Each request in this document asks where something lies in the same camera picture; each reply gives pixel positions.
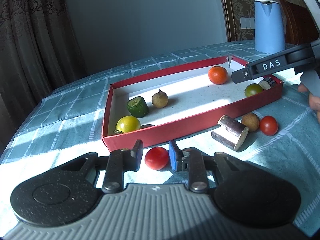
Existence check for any brown patterned curtain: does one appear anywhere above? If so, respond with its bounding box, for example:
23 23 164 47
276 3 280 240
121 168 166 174
1 0 86 145

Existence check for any red cherry tomato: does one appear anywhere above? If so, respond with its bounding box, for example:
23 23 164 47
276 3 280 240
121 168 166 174
144 147 169 170
259 115 278 136

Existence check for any green cucumber chunk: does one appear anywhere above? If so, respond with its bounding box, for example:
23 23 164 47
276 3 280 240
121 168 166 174
126 96 149 118

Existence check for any orange tangerine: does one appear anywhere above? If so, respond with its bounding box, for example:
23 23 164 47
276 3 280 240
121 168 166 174
208 66 228 85

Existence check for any dark wooden door frame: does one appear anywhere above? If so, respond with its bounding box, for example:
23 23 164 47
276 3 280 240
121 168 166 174
221 0 236 42

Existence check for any brown longan fruit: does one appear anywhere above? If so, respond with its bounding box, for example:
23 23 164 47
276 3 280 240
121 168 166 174
151 89 169 108

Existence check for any yellow tomato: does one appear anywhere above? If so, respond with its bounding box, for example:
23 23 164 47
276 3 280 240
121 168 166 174
114 116 141 134

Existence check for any red cardboard tray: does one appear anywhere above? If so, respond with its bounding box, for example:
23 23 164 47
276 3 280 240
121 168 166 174
101 56 284 151

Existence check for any blue kettle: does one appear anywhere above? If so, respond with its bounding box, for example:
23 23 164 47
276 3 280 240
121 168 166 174
254 0 285 54

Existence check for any person's hand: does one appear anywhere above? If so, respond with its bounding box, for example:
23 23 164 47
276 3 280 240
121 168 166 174
298 83 320 123

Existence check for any teal plaid tablecloth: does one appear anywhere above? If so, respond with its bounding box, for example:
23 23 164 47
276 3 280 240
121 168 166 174
1 40 319 235

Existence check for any green tomato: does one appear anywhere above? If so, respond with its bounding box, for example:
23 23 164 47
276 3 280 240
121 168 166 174
245 83 263 97

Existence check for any white wall switch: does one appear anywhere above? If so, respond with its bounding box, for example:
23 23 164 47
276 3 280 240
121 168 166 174
240 17 255 29

